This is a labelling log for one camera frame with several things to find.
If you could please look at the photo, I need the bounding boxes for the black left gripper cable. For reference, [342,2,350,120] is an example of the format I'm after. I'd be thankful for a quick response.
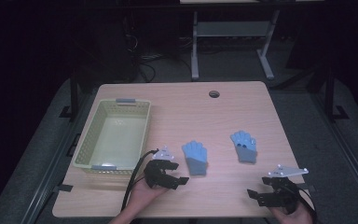
[119,148,160,213]

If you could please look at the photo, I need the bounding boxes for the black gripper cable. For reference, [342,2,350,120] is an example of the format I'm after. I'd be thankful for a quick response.
[287,177,319,224]
[119,148,160,213]

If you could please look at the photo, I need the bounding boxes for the person's left hand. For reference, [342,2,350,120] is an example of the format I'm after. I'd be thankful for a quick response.
[125,178,170,217]

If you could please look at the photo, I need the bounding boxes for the person's right hand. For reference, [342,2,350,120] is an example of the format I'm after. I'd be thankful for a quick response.
[268,203,315,224]

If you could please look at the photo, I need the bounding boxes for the floor cable bundle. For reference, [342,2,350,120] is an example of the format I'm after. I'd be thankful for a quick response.
[135,51,194,82]

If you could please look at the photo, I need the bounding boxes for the black metal post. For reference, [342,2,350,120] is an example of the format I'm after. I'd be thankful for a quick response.
[69,70,80,123]
[324,67,337,123]

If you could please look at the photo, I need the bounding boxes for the grey metal desk frame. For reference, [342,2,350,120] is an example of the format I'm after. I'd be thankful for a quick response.
[190,8,282,81]

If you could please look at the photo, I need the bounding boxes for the black tape strip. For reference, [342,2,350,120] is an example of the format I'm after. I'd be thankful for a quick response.
[52,184,75,193]
[297,182,317,191]

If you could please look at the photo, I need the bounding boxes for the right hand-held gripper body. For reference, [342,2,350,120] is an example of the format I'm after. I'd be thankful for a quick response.
[268,164,310,215]

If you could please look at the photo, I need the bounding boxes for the blue grey glove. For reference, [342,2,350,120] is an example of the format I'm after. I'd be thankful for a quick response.
[181,140,209,176]
[229,130,258,164]

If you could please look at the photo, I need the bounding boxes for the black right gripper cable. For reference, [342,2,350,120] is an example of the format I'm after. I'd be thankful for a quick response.
[287,177,319,224]

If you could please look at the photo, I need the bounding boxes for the aluminium frame rail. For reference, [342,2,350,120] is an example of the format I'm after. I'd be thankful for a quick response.
[310,92,358,217]
[20,92,90,224]

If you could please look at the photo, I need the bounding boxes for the yellow plastic basket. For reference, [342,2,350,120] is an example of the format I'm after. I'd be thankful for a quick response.
[72,98,152,175]

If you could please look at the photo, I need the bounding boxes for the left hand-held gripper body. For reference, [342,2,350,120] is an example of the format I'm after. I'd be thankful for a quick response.
[144,146,175,189]

